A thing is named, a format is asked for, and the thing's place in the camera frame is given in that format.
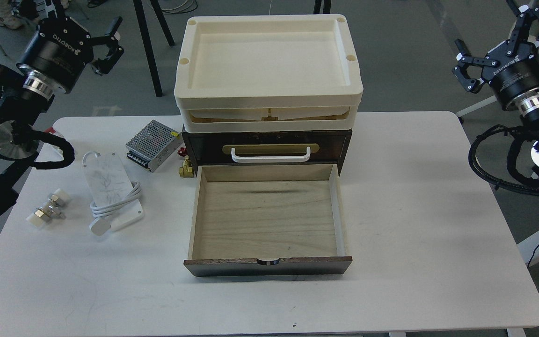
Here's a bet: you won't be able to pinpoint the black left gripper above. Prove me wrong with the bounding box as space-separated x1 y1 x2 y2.
16 16 124 93

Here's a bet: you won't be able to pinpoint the metal mesh power supply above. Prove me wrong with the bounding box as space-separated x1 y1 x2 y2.
126 120 183 172

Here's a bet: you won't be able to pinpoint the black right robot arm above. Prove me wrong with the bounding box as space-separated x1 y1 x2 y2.
452 0 539 197

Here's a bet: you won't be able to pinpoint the white red circuit breaker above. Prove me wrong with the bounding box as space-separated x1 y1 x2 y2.
45 127 65 158

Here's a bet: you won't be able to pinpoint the black tripod leg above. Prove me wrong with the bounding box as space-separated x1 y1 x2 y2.
133 0 175 97

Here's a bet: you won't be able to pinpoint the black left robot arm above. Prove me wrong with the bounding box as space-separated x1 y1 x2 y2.
0 16 124 216

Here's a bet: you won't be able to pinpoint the cream plastic tray stack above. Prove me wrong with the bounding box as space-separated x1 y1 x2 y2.
174 14 364 133

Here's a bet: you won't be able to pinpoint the brass valve red handle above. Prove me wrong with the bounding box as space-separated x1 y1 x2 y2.
177 147 195 178

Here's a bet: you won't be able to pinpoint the white charger with cable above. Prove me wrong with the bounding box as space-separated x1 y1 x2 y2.
82 151 144 236

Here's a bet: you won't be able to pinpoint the metal fitting white caps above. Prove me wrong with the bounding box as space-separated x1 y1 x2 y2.
25 189 72 228

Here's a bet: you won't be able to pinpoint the white drawer handle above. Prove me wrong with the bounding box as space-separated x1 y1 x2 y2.
230 147 312 163

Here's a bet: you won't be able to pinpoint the white office chair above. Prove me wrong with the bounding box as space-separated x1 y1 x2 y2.
455 95 497 124

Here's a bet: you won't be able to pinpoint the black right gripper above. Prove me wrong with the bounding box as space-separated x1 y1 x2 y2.
452 0 539 112

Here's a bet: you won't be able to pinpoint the open wooden drawer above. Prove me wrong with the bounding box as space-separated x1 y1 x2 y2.
183 163 353 277

